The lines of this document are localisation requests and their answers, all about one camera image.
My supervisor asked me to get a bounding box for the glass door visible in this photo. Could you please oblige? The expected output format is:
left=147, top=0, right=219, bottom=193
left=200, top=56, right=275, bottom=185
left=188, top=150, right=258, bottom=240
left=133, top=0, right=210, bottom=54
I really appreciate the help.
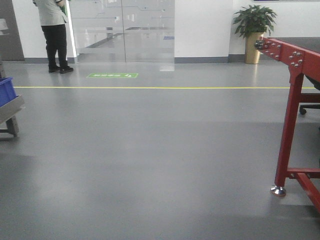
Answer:
left=68, top=0, right=175, bottom=63

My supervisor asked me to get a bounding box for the grey metal cart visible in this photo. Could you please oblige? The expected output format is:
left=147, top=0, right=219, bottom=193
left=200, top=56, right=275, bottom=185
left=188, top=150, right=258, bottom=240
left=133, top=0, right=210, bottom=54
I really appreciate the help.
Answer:
left=0, top=18, right=26, bottom=138

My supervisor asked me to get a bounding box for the black office chair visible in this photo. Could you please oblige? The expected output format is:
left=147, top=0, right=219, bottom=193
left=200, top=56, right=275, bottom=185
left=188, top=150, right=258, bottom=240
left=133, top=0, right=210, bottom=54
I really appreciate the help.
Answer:
left=299, top=75, right=320, bottom=115

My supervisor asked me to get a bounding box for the red conveyor frame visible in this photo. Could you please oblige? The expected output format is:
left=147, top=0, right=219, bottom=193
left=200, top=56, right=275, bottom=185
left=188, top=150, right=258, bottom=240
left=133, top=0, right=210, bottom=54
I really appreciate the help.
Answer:
left=254, top=37, right=320, bottom=210

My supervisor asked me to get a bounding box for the green floor sign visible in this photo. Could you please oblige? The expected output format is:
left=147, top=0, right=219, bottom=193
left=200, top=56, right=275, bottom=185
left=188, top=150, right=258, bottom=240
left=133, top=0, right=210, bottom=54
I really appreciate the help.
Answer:
left=87, top=72, right=139, bottom=79

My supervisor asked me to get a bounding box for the blue plastic bin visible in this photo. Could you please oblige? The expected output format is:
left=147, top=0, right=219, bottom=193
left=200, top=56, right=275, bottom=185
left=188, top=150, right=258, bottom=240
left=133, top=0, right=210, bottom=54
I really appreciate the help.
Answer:
left=0, top=77, right=17, bottom=107

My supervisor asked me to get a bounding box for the person in white shirt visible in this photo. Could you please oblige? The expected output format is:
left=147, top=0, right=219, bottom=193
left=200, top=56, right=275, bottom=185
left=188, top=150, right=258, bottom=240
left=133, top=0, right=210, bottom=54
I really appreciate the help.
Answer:
left=32, top=0, right=74, bottom=74

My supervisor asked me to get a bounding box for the gold plant pot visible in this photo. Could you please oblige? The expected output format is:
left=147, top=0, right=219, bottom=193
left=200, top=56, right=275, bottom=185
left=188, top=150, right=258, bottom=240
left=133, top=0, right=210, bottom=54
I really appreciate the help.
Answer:
left=244, top=32, right=264, bottom=64

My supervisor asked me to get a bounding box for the potted green plant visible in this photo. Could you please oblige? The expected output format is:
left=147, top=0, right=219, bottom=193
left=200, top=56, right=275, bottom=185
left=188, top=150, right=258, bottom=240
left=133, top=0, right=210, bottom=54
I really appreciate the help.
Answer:
left=232, top=5, right=278, bottom=38

